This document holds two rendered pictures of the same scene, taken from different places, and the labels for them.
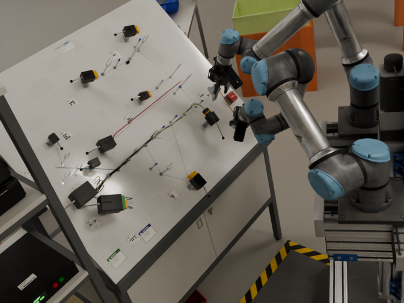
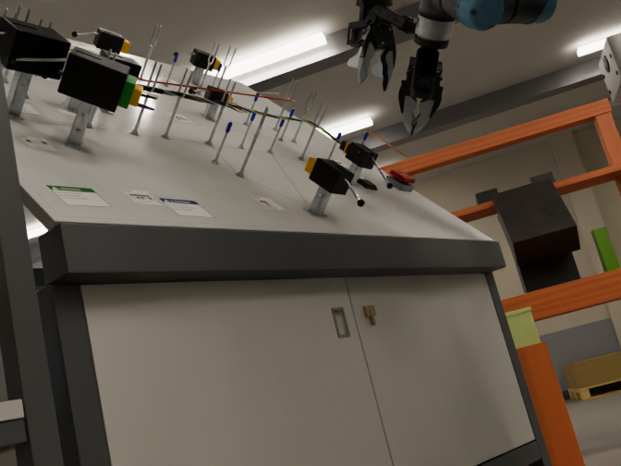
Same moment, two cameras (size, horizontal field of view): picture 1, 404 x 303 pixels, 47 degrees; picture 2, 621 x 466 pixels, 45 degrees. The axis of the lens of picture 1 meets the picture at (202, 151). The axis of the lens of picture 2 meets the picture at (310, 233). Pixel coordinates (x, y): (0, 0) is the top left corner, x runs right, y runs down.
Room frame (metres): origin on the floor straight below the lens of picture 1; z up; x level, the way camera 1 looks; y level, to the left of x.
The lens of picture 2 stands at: (0.44, 0.35, 0.57)
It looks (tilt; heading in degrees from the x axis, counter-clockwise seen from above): 14 degrees up; 350
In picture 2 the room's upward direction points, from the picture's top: 14 degrees counter-clockwise
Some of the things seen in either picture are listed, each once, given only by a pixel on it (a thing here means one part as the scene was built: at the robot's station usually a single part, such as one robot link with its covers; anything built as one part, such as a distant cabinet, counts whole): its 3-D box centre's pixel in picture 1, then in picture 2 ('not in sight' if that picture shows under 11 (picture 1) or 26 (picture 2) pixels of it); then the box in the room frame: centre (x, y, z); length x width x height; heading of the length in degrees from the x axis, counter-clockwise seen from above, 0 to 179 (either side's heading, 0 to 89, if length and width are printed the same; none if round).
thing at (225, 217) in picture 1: (239, 200); (448, 367); (1.95, -0.13, 0.60); 0.55 x 0.03 x 0.39; 132
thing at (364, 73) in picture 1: (364, 83); not in sight; (1.63, -0.72, 1.33); 0.13 x 0.12 x 0.14; 164
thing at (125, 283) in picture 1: (202, 201); (345, 256); (1.75, 0.06, 0.83); 1.18 x 0.05 x 0.06; 132
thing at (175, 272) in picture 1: (174, 269); (261, 408); (1.58, 0.28, 0.60); 0.55 x 0.02 x 0.39; 132
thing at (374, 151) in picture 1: (368, 161); not in sight; (1.16, -0.52, 1.33); 0.13 x 0.12 x 0.14; 105
